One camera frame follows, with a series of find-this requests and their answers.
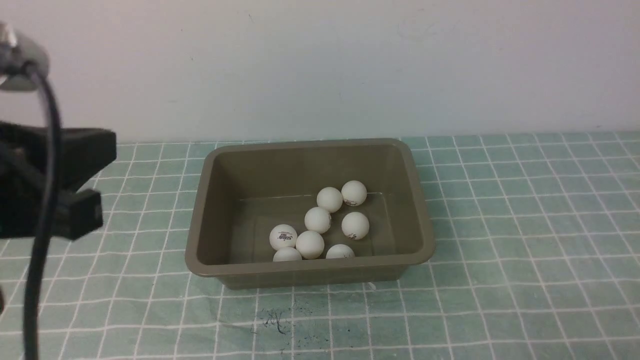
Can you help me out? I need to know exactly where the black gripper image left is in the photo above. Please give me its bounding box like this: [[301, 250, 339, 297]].
[[0, 121, 118, 240]]

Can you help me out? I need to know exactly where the white ping-pong ball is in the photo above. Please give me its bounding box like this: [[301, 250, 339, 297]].
[[316, 187, 344, 214], [295, 230, 325, 260], [326, 244, 355, 259], [341, 211, 370, 240], [304, 206, 332, 234], [272, 246, 303, 262], [341, 180, 368, 207], [269, 224, 298, 251]]

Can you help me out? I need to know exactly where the olive green plastic bin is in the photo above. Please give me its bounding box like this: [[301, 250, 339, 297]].
[[185, 138, 436, 290]]

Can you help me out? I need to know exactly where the green checked tablecloth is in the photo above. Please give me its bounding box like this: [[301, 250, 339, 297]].
[[0, 131, 640, 360]]

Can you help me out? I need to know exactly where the black camera cable image left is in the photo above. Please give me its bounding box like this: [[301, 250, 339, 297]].
[[22, 63, 62, 360]]

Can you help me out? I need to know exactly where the grey wrist camera image left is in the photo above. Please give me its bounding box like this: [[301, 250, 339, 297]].
[[0, 22, 50, 92]]

